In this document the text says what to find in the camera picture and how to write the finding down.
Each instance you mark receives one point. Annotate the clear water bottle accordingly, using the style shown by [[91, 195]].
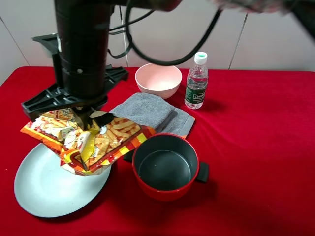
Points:
[[197, 81]]

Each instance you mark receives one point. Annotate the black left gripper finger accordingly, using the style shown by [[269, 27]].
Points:
[[79, 118]]

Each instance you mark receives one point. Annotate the grey round plate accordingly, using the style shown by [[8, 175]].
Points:
[[44, 189]]

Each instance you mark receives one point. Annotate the red pot with black handles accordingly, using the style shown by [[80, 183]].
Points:
[[166, 165]]

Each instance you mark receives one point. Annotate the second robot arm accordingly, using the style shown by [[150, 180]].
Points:
[[303, 10]]

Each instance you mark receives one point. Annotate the pink bowl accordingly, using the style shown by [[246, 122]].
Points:
[[162, 81]]

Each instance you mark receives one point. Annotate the red tablecloth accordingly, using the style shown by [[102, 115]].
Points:
[[256, 130]]

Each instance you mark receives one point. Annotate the grey folded towel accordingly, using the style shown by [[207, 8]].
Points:
[[153, 111]]

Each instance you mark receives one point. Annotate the prawn cracker snack bag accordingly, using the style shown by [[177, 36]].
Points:
[[90, 151]]

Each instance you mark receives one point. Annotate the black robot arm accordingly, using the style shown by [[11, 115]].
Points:
[[83, 30]]

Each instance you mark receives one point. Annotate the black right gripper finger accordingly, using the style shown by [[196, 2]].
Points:
[[88, 119]]

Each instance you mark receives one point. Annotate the black stand base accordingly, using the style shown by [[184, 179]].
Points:
[[71, 80]]

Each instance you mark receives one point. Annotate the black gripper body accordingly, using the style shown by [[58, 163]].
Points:
[[85, 106]]

